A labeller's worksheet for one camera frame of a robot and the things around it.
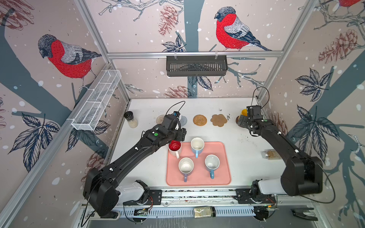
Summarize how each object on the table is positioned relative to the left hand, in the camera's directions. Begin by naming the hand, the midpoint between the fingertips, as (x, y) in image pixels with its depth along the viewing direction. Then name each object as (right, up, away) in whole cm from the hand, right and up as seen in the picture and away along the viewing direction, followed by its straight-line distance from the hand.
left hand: (184, 128), depth 79 cm
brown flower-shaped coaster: (+26, +3, +28) cm, 39 cm away
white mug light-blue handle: (+8, -12, +10) cm, 18 cm away
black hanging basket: (+21, +43, +22) cm, 52 cm away
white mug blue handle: (+17, -21, +5) cm, 27 cm away
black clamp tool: (+59, -40, -11) cm, 72 cm away
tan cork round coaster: (+12, +3, +28) cm, 30 cm away
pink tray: (+10, -29, +5) cm, 31 cm away
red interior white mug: (-6, -14, +11) cm, 19 cm away
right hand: (+40, +4, +9) cm, 41 cm away
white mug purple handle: (+1, -23, +5) cm, 24 cm away
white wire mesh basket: (-50, +6, -9) cm, 51 cm away
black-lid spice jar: (-38, +6, +16) cm, 42 cm away
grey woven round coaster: (-1, +2, +28) cm, 28 cm away
